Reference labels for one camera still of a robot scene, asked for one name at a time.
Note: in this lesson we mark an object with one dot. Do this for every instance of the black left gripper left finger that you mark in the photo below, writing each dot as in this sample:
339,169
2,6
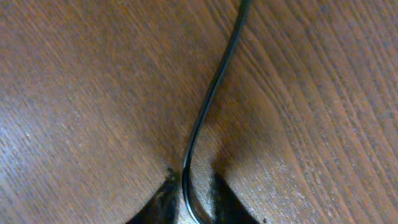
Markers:
162,208

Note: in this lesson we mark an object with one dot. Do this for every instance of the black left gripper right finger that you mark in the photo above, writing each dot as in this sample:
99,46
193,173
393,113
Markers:
227,207

